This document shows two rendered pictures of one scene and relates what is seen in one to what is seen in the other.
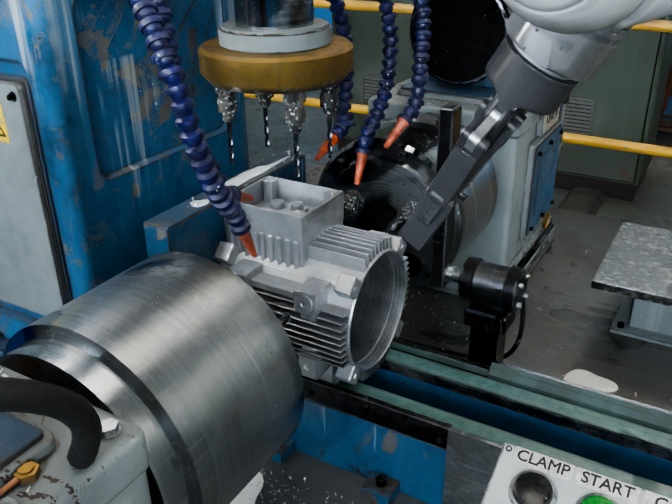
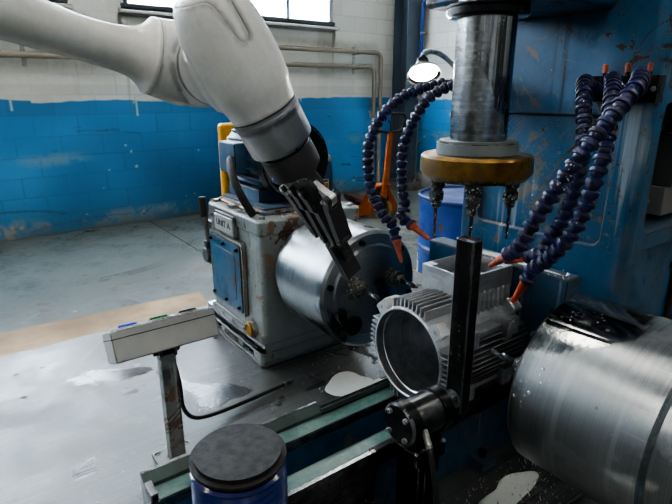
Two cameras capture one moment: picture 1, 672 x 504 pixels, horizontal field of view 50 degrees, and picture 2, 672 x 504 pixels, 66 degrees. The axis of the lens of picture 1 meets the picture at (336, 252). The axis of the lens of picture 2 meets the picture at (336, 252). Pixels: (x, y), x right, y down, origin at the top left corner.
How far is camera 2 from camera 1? 1.28 m
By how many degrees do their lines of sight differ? 102
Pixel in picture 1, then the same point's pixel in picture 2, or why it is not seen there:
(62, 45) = not seen: hidden behind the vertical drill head
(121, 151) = (498, 211)
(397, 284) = (443, 371)
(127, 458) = (253, 224)
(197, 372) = (301, 244)
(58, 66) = not seen: hidden behind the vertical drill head
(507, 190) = not seen: outside the picture
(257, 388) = (304, 271)
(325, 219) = (444, 283)
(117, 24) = (516, 135)
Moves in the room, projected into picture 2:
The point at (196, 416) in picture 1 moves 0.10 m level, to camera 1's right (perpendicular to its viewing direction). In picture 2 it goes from (288, 253) to (264, 267)
